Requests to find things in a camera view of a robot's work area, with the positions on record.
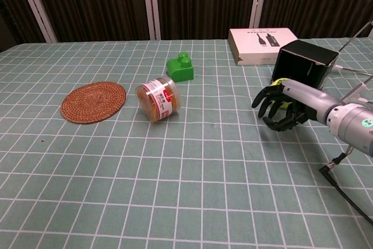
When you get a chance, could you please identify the clear plastic jar red label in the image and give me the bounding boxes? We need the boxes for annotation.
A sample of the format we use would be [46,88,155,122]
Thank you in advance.
[136,75,181,123]

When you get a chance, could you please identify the white partition frame post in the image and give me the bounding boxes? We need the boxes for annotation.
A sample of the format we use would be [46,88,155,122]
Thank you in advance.
[249,0,270,36]
[13,0,58,43]
[140,0,161,41]

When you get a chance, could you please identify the black open cardboard box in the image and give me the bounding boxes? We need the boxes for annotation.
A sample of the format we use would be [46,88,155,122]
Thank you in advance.
[273,40,340,91]

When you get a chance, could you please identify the white flat cable package box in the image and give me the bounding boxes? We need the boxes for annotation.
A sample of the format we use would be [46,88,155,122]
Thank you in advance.
[228,27,298,66]

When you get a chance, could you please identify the silver metal wire stand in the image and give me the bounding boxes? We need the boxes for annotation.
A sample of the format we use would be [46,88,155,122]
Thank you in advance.
[334,20,373,106]

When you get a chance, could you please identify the black cable with angled plug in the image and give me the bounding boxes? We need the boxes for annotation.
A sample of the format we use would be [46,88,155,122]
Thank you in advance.
[319,146,373,221]

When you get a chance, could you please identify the yellow tennis ball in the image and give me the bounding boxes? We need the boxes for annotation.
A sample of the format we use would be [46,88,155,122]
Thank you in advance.
[269,77,293,110]

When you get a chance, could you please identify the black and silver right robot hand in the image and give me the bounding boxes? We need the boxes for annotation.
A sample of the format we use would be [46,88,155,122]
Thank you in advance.
[251,78,340,132]

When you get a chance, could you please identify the green toy building block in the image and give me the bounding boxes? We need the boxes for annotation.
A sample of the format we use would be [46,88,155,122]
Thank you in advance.
[166,52,195,83]

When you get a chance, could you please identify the green checkered tablecloth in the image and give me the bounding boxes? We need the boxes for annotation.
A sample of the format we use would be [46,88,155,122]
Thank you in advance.
[0,38,373,249]

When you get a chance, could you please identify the round woven rattan coaster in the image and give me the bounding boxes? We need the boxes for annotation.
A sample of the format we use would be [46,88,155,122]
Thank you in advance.
[60,81,127,125]

